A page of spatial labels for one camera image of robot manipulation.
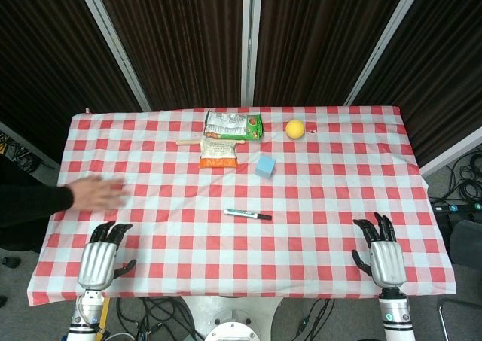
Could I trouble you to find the dark brown partition panel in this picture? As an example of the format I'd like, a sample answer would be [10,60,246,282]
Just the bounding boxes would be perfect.
[253,0,410,108]
[93,0,245,111]
[0,0,141,161]
[355,0,482,168]

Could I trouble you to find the wooden stick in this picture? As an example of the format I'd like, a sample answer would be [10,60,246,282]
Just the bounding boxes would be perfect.
[175,139,246,147]

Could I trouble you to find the black chair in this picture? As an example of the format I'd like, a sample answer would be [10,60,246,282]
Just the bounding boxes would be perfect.
[449,220,482,267]

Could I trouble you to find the light blue cube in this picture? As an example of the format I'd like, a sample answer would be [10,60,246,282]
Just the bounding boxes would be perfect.
[255,154,277,179]

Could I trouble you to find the black power strip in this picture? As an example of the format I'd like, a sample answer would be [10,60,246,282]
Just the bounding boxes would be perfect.
[430,200,482,215]

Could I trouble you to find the yellow ball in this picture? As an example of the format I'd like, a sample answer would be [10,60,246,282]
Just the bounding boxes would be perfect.
[285,119,307,141]

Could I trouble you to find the person's bare hand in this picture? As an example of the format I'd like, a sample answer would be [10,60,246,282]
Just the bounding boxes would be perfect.
[70,175,127,212]

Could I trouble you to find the red white checkered tablecloth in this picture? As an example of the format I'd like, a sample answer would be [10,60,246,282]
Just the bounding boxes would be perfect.
[27,105,459,307]

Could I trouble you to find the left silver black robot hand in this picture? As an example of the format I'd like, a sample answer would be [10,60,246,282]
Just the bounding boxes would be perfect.
[78,220,137,291]

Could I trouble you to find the person's black sleeved forearm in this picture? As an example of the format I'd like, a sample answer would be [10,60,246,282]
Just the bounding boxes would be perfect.
[0,156,75,252]

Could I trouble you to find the orange white snack bag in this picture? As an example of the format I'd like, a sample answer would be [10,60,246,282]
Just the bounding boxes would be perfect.
[198,137,239,169]

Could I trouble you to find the green white snack bag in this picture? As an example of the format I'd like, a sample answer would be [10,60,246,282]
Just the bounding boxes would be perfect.
[203,110,264,142]

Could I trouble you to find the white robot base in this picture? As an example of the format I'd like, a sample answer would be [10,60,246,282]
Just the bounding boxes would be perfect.
[179,295,288,341]

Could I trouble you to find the black floor cable bundle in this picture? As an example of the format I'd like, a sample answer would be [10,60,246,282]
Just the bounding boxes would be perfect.
[436,148,482,206]
[108,297,206,341]

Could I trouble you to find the white green marker body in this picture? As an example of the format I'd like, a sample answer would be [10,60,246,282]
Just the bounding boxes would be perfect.
[224,208,261,219]

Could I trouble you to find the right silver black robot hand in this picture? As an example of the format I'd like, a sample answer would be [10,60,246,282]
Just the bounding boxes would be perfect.
[351,212,407,290]

